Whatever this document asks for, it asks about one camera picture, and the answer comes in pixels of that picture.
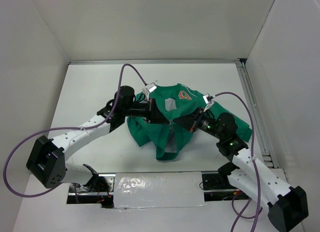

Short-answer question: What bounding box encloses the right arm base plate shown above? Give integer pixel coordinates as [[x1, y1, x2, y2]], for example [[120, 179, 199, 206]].
[[199, 172, 249, 202]]

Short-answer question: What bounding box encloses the silver tape patch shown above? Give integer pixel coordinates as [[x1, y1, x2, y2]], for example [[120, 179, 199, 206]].
[[113, 171, 206, 209]]

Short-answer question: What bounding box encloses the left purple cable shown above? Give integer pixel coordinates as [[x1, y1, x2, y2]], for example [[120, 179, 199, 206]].
[[3, 63, 150, 204]]

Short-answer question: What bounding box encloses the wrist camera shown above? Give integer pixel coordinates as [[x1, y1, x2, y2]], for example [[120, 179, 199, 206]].
[[142, 82, 158, 96], [203, 93, 215, 112]]

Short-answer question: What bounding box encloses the aluminium frame rail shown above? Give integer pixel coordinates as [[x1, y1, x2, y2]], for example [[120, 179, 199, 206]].
[[61, 59, 278, 172]]

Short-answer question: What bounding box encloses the green jacket with white lettering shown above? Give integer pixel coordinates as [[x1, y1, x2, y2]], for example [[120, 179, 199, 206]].
[[126, 82, 253, 162]]

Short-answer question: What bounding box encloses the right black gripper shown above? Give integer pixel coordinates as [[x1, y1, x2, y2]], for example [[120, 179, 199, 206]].
[[173, 106, 224, 140]]

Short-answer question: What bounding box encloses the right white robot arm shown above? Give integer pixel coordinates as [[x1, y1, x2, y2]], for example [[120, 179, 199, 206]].
[[173, 108, 309, 232]]

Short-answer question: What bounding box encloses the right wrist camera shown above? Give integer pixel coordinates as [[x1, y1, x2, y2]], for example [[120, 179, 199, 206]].
[[203, 93, 215, 112]]

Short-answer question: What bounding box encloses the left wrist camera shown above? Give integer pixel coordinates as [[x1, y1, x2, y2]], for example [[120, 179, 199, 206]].
[[142, 82, 158, 96]]

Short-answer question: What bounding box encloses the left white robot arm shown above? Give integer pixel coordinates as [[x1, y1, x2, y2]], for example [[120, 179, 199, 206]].
[[26, 83, 169, 192]]

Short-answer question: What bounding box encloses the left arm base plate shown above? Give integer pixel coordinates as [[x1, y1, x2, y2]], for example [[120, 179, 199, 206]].
[[66, 173, 116, 209]]

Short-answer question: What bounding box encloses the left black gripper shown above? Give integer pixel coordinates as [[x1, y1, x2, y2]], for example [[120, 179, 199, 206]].
[[123, 98, 169, 124]]

